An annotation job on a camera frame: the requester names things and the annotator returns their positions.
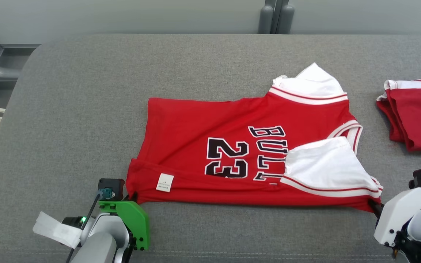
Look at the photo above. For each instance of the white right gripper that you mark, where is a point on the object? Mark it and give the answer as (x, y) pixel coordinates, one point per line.
(397, 212)

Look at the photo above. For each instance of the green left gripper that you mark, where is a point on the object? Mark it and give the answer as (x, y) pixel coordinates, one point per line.
(133, 219)

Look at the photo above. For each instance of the red Bulls basketball jersey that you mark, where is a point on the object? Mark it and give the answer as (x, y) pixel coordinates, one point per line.
(196, 146)

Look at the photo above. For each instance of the white paper tag left arm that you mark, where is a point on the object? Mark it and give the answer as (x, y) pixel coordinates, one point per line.
(55, 230)

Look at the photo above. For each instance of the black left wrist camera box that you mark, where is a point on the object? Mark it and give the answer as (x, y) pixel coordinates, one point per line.
(113, 184)

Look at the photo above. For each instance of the grey double metal frame post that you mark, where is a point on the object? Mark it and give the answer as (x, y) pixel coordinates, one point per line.
(276, 16)

